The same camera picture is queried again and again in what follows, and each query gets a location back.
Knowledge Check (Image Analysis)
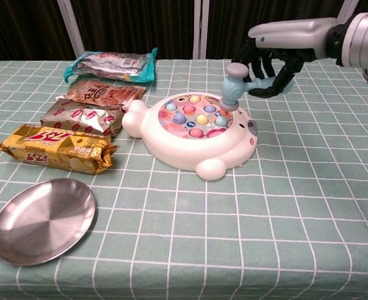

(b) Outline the gold biscuit pack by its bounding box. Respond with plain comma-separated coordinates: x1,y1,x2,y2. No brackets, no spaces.
0,123,120,176

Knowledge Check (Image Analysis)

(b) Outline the white metal frame post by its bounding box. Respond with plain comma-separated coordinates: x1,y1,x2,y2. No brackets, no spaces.
336,0,359,23
57,0,86,59
201,0,210,59
192,0,203,60

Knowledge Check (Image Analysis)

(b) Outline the orange snack pack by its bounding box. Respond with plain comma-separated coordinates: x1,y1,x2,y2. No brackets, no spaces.
66,79,147,108

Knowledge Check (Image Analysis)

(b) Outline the teal clear snack bag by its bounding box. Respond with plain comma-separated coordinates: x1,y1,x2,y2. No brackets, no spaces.
63,47,158,84

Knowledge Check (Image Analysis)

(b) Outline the whack-a-mole toy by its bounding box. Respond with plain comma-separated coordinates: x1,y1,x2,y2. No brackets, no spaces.
121,91,259,182

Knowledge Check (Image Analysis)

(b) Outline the dark brown curtain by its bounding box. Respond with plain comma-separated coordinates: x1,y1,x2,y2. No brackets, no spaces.
0,0,368,66

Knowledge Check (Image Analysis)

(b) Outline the silver red snack pack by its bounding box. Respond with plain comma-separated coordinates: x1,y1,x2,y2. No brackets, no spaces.
39,98,126,139

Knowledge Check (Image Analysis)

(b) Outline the green checked tablecloth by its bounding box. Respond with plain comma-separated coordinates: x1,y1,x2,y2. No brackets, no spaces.
0,57,368,300

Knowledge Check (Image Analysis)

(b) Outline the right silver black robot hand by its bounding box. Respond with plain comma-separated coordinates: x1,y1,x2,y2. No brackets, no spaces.
232,16,341,98

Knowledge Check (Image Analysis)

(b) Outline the light blue toy hammer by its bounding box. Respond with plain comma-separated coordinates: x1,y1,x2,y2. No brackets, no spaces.
218,62,293,111

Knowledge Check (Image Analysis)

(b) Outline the round stainless steel plate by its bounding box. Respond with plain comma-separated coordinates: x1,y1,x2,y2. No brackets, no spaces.
0,177,97,267

